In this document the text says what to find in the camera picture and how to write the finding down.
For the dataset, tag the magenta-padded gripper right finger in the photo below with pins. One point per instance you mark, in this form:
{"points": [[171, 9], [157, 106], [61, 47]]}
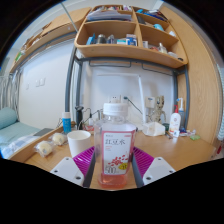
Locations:
{"points": [[145, 163]]}

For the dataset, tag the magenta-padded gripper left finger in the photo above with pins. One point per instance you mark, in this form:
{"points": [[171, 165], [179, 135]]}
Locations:
{"points": [[83, 163]]}

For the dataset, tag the clear bottle with pink drink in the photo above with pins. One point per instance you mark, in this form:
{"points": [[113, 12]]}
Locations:
{"points": [[115, 150]]}

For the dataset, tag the white paper cup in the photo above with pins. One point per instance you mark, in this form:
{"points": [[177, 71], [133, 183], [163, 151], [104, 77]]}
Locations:
{"points": [[79, 143]]}

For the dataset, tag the plastic-wrapped pale bun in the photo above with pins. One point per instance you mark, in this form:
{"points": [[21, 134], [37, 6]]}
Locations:
{"points": [[59, 139], [44, 148]]}

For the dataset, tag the white tissue pack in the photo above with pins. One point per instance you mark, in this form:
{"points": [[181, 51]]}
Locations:
{"points": [[154, 129]]}

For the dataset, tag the blue and white tube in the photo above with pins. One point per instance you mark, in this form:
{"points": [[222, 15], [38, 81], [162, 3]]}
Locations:
{"points": [[66, 124]]}

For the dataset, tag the black cylindrical device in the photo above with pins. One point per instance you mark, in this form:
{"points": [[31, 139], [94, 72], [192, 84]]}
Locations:
{"points": [[79, 116]]}

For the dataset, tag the white pump bottle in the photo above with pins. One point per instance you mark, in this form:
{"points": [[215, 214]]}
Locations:
{"points": [[174, 121]]}

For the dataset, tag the tree creature figurine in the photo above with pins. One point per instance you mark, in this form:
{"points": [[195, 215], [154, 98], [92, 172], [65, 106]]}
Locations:
{"points": [[158, 110]]}

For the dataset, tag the small green packet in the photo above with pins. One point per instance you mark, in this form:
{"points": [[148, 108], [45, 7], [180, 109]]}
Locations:
{"points": [[195, 137]]}

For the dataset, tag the dark pump bottle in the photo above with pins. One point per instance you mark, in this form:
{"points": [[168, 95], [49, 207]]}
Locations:
{"points": [[181, 113]]}

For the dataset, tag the white slim desk lamp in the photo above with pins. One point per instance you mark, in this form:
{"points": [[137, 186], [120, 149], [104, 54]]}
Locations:
{"points": [[141, 100]]}

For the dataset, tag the light blue bedding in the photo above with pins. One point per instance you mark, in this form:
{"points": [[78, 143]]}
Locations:
{"points": [[16, 135]]}

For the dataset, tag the teal pillow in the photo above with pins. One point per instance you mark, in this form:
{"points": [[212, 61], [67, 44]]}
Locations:
{"points": [[7, 117]]}

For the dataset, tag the wooden shelf unit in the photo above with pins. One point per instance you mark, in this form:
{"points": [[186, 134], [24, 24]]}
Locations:
{"points": [[130, 51]]}

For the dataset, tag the grey metal frame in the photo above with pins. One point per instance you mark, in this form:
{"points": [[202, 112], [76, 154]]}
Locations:
{"points": [[69, 86]]}

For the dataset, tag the wooden loft bed rail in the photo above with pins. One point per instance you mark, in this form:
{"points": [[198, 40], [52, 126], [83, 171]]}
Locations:
{"points": [[56, 25]]}

